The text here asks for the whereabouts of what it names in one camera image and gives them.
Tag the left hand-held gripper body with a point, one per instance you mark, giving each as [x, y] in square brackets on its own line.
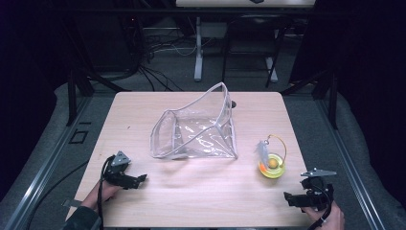
[118, 169]

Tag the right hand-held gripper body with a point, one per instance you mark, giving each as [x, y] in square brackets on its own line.
[316, 188]

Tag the yellow cat toy with feather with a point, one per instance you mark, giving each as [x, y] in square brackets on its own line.
[273, 163]

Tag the clear plastic bag white trim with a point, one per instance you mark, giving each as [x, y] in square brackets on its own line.
[204, 134]

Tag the person's left hand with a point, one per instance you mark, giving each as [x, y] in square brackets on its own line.
[105, 193]

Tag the person's right hand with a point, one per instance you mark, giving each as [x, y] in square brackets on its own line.
[328, 218]

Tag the black metal stand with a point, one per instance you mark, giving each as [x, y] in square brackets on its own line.
[72, 96]
[332, 99]

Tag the white desk leg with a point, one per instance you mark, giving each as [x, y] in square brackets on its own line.
[272, 68]
[198, 51]

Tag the black chair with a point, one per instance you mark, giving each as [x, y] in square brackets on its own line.
[252, 41]

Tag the white desk top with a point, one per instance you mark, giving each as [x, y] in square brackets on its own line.
[245, 3]

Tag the aluminium floor rail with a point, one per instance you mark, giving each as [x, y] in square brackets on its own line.
[354, 172]
[41, 172]

